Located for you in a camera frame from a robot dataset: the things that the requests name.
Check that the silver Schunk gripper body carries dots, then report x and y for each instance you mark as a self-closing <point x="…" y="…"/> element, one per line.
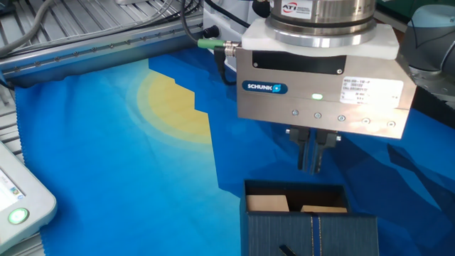
<point x="320" y="78"/>

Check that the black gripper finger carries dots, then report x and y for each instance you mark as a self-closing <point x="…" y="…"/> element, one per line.
<point x="303" y="149"/>
<point x="320" y="142"/>

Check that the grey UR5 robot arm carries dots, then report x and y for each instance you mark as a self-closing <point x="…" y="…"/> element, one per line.
<point x="430" y="39"/>

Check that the silver force torque sensor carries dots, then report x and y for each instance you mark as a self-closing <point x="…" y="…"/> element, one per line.
<point x="320" y="28"/>

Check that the low cardboard block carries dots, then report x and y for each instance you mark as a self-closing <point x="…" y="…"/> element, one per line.
<point x="321" y="209"/>

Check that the tall cardboard block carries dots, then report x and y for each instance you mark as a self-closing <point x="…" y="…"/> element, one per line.
<point x="266" y="203"/>

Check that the white gripper adapter plate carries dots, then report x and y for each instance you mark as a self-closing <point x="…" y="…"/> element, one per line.
<point x="384" y="44"/>

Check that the black ridged foam mat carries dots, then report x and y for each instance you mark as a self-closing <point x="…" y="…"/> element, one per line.
<point x="433" y="106"/>

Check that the black round knob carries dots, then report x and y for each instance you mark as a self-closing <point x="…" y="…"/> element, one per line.
<point x="211" y="31"/>

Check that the blue landscape print tablecloth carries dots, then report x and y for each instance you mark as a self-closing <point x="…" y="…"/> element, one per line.
<point x="106" y="160"/>

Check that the white teach pendant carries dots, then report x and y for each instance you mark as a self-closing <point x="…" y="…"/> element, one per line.
<point x="32" y="199"/>

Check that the grey rail with screws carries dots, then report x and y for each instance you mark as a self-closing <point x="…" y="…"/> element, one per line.
<point x="106" y="53"/>

